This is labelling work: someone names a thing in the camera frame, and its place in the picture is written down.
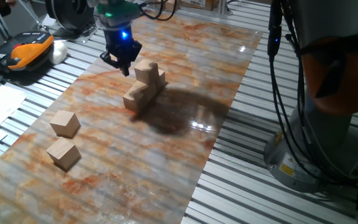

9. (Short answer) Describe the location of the aluminium frame beam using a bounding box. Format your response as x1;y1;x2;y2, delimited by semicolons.
218;0;229;16

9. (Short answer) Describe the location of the white computer mouse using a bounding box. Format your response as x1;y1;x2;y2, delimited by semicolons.
48;40;69;65

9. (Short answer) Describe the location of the spare wooden block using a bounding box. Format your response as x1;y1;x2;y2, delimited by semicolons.
163;0;181;13

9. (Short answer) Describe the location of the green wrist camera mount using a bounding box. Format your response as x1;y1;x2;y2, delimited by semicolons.
95;0;141;28

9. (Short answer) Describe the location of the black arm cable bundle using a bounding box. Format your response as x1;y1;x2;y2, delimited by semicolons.
137;0;358;187

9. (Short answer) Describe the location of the orange marble pattern mat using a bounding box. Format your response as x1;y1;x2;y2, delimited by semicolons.
0;11;264;224

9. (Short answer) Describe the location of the orange black teach pendant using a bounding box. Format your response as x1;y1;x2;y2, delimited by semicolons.
0;30;55;74

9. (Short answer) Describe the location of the wooden cube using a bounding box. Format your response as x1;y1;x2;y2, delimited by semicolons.
49;110;81;139
45;136;82;171
134;58;160;86
155;68;168;91
122;87;150;114
132;80;158;103

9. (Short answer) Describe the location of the brown cardboard box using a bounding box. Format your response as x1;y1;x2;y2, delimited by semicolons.
178;0;220;12

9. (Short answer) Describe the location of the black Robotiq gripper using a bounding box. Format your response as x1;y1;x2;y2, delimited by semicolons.
99;25;143;77

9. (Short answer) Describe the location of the black round spool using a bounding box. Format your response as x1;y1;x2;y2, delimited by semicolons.
44;0;101;32

